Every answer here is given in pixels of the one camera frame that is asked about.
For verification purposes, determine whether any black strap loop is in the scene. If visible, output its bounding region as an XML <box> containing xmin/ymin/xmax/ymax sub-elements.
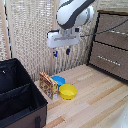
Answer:
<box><xmin>34</xmin><ymin>115</ymin><xmax>42</xmax><ymax>128</ymax></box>

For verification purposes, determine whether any long silver drawer handle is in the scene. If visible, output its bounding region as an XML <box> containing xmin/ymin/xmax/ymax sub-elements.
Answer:
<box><xmin>108</xmin><ymin>28</ymin><xmax>128</xmax><ymax>36</ymax></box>

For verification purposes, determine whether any brown drawer with short handle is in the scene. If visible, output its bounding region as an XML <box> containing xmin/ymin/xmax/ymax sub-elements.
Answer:
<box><xmin>88</xmin><ymin>41</ymin><xmax>128</xmax><ymax>81</ymax></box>

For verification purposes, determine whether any brown drawer with long handle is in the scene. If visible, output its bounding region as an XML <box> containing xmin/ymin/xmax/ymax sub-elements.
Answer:
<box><xmin>94</xmin><ymin>12</ymin><xmax>128</xmax><ymax>51</ymax></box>

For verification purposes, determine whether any dark drawer cabinet frame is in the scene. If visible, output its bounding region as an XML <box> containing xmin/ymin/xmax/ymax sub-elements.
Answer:
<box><xmin>86</xmin><ymin>9</ymin><xmax>128</xmax><ymax>83</ymax></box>

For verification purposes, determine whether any short silver drawer handle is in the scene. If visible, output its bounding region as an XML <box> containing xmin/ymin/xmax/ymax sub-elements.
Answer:
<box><xmin>97</xmin><ymin>54</ymin><xmax>122</xmax><ymax>66</ymax></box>

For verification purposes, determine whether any bamboo screen with wooden posts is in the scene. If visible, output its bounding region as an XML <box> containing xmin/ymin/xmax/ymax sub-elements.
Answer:
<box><xmin>0</xmin><ymin>0</ymin><xmax>128</xmax><ymax>83</ymax></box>

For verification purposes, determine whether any black fabric storage box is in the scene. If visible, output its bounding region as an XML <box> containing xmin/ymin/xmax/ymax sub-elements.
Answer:
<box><xmin>0</xmin><ymin>58</ymin><xmax>49</xmax><ymax>128</ymax></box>

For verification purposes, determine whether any blue bowl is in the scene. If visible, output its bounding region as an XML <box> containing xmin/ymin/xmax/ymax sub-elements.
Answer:
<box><xmin>50</xmin><ymin>75</ymin><xmax>67</xmax><ymax>89</ymax></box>

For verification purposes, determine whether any colourful snack box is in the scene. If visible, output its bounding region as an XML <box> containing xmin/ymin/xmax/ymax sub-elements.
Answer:
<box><xmin>38</xmin><ymin>71</ymin><xmax>60</xmax><ymax>101</ymax></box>

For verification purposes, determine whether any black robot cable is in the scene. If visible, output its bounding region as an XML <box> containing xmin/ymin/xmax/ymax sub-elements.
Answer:
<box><xmin>79</xmin><ymin>18</ymin><xmax>128</xmax><ymax>38</ymax></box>

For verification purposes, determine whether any yellow bowl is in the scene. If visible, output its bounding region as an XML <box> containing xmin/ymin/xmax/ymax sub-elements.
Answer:
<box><xmin>58</xmin><ymin>83</ymin><xmax>79</xmax><ymax>101</ymax></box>

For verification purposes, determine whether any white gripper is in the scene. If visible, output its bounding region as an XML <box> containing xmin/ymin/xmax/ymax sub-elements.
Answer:
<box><xmin>46</xmin><ymin>27</ymin><xmax>81</xmax><ymax>59</ymax></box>

